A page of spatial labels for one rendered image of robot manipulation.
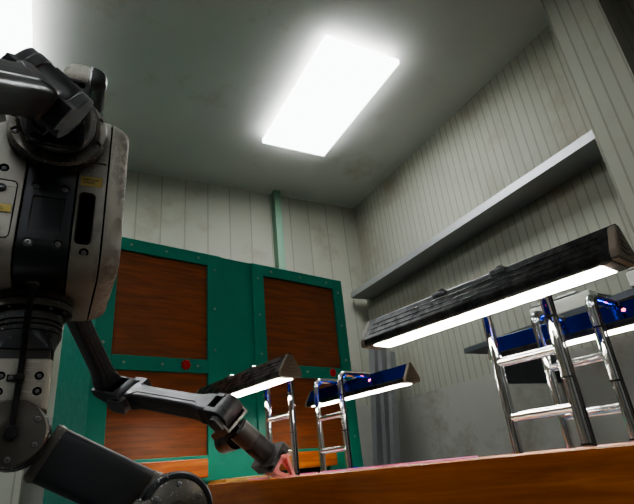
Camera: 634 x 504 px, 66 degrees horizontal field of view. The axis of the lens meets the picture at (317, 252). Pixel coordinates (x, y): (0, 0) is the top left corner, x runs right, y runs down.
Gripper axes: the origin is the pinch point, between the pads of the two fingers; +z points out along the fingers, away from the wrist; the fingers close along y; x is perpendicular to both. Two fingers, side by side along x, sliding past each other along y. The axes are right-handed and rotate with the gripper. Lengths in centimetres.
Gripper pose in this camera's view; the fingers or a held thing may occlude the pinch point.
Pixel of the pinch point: (292, 476)
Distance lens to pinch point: 138.2
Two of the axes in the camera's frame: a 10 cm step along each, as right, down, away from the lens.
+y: -6.0, 3.9, 6.9
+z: 6.9, 7.0, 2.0
